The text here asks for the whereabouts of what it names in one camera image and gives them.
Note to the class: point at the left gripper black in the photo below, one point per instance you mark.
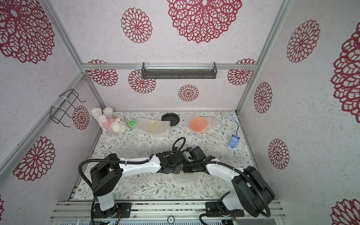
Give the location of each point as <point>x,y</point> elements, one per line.
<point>178,170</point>

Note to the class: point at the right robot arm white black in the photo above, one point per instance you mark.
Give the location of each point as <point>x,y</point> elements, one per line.
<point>251,192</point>

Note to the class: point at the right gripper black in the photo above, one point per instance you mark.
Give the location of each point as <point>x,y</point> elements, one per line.
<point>190,165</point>

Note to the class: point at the white plush bunny pink dress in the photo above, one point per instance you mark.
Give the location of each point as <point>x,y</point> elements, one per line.
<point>107,122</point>

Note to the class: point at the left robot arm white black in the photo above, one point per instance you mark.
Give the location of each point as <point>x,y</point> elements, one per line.
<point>102,175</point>

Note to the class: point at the orange plate in bubble wrap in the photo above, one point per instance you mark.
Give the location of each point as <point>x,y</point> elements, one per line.
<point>199,124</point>

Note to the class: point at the aluminium front rail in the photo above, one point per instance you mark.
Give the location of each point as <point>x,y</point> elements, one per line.
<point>139,210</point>

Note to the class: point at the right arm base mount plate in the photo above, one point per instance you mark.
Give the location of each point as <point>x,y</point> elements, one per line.
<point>217,209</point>

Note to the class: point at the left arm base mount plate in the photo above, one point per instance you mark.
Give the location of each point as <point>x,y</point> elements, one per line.
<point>121,210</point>

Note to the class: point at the green round toy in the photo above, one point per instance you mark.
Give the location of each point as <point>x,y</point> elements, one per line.
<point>132,123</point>

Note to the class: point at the black wire wall basket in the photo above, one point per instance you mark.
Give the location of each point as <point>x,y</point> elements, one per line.
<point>58,112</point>

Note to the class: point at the yellow plate in bubble wrap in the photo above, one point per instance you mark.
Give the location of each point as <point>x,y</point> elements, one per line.
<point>153,127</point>

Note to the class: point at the dark grey plate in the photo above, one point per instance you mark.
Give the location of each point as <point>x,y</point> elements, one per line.
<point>171,117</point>

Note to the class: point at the blue toy with cord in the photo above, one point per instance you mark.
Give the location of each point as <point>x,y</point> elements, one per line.
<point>234,139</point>

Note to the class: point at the clear bubble wrap sheet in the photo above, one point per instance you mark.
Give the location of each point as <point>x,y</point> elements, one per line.
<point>187,178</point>
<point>151,186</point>

